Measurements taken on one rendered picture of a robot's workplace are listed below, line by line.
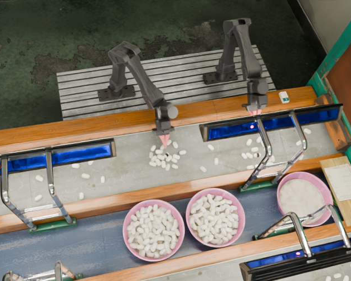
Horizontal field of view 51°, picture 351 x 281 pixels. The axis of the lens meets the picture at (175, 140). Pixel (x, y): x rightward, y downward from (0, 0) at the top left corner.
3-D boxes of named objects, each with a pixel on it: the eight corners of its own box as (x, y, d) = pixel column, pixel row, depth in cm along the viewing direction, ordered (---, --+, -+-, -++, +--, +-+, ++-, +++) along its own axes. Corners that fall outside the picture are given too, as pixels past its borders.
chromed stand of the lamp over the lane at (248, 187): (227, 159, 187) (251, 114, 147) (263, 153, 190) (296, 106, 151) (238, 194, 179) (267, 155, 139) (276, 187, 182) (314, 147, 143)
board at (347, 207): (318, 161, 181) (319, 160, 180) (345, 156, 184) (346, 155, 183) (346, 226, 167) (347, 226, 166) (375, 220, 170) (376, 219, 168)
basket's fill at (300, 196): (269, 186, 181) (272, 182, 176) (310, 178, 185) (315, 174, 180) (284, 231, 172) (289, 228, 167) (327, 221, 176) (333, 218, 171)
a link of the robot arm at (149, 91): (166, 97, 170) (133, 38, 157) (152, 108, 166) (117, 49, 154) (153, 97, 180) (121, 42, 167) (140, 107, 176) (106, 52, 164)
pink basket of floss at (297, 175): (261, 209, 176) (267, 203, 168) (285, 169, 187) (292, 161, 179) (310, 242, 171) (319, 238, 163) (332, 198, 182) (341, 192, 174)
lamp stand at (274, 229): (251, 237, 170) (286, 208, 130) (291, 228, 173) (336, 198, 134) (264, 279, 161) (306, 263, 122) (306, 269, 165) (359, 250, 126)
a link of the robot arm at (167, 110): (183, 111, 168) (170, 89, 163) (169, 122, 165) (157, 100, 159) (168, 110, 177) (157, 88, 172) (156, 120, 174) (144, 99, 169)
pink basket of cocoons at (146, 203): (118, 211, 169) (118, 205, 161) (175, 200, 174) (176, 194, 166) (128, 270, 158) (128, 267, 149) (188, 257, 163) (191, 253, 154)
